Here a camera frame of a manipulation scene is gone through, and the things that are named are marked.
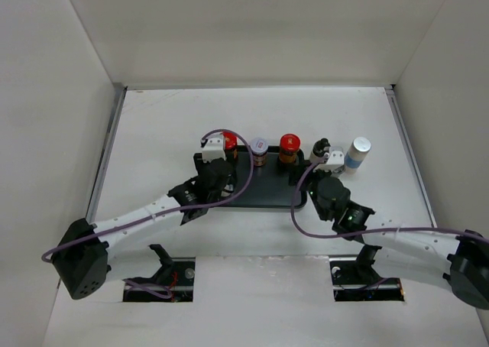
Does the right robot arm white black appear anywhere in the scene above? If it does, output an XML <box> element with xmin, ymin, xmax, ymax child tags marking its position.
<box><xmin>289</xmin><ymin>161</ymin><xmax>488</xmax><ymax>310</ymax></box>

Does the red lid sauce jar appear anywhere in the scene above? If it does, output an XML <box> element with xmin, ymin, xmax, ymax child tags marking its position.
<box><xmin>222</xmin><ymin>131</ymin><xmax>238</xmax><ymax>163</ymax></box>

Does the silver lid salt canister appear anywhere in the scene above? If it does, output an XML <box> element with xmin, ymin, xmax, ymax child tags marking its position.
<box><xmin>344</xmin><ymin>137</ymin><xmax>371</xmax><ymax>174</ymax></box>

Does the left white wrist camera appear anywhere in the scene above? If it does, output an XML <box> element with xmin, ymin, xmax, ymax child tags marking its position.
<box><xmin>201</xmin><ymin>134</ymin><xmax>225</xmax><ymax>164</ymax></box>

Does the black cap seasoning bottle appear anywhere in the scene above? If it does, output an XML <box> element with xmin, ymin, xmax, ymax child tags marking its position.
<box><xmin>309</xmin><ymin>138</ymin><xmax>331</xmax><ymax>162</ymax></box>

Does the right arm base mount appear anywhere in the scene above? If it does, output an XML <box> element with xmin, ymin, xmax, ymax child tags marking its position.
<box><xmin>329</xmin><ymin>245</ymin><xmax>404</xmax><ymax>302</ymax></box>

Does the red lid chili jar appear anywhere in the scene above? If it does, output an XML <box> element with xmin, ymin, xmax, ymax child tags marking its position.
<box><xmin>278</xmin><ymin>133</ymin><xmax>300</xmax><ymax>164</ymax></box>

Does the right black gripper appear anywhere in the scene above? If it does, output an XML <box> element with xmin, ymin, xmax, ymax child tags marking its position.
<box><xmin>289</xmin><ymin>160</ymin><xmax>334</xmax><ymax>221</ymax></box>

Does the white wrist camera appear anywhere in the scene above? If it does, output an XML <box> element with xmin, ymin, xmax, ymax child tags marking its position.
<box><xmin>317</xmin><ymin>146</ymin><xmax>345</xmax><ymax>176</ymax></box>
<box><xmin>201</xmin><ymin>134</ymin><xmax>225</xmax><ymax>164</ymax></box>

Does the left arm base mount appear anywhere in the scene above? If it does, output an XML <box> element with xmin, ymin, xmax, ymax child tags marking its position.
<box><xmin>122</xmin><ymin>245</ymin><xmax>196</xmax><ymax>303</ymax></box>

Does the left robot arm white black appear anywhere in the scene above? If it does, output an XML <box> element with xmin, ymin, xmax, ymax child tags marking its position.
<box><xmin>43</xmin><ymin>157</ymin><xmax>236</xmax><ymax>300</ymax></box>

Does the white lid sauce jar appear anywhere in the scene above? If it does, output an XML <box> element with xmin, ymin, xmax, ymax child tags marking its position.
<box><xmin>250</xmin><ymin>138</ymin><xmax>269</xmax><ymax>167</ymax></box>

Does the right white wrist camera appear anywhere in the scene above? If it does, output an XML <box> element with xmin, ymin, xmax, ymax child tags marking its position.
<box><xmin>317</xmin><ymin>146</ymin><xmax>345</xmax><ymax>176</ymax></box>

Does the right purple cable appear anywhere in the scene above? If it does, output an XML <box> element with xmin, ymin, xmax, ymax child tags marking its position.
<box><xmin>290</xmin><ymin>154</ymin><xmax>489</xmax><ymax>293</ymax></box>

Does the purple cable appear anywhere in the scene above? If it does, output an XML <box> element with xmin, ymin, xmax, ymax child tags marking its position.
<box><xmin>290</xmin><ymin>154</ymin><xmax>489</xmax><ymax>293</ymax></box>
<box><xmin>40</xmin><ymin>128</ymin><xmax>254</xmax><ymax>299</ymax></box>

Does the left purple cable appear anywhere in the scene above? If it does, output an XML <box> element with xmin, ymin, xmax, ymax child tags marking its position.
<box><xmin>40</xmin><ymin>128</ymin><xmax>254</xmax><ymax>299</ymax></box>

